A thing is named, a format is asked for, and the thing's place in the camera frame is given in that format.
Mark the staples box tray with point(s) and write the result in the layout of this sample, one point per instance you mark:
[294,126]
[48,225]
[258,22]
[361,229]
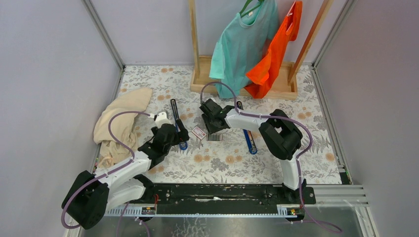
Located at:
[216,137]

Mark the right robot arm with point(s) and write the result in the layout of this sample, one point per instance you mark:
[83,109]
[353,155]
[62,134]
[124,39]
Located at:
[280,135]

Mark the blue stapler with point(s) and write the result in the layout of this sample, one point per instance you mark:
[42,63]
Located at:
[183,135]
[250,142]

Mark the red white staples box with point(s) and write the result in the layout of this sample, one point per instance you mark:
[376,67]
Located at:
[199,133]

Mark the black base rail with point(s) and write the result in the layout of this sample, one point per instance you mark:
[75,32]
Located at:
[223,199]

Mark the beige cloth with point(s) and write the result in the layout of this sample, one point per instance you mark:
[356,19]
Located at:
[111,152]

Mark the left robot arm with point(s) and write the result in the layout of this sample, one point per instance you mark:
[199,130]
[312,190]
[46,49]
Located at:
[91,195]

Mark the floral table mat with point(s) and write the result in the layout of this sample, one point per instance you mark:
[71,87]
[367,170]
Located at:
[228,160]

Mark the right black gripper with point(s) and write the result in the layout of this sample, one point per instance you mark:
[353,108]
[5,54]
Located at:
[210,129]

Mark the teal t-shirt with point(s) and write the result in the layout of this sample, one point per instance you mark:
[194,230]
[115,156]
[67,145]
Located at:
[241,46]

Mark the orange t-shirt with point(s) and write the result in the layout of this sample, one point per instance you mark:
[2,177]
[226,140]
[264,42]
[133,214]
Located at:
[264,74]

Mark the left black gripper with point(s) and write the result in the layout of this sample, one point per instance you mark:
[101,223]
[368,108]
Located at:
[182,135]

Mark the wooden clothes rack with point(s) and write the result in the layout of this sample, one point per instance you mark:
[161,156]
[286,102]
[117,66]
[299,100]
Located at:
[284,87]

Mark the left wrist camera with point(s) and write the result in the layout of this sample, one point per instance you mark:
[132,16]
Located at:
[160,119]

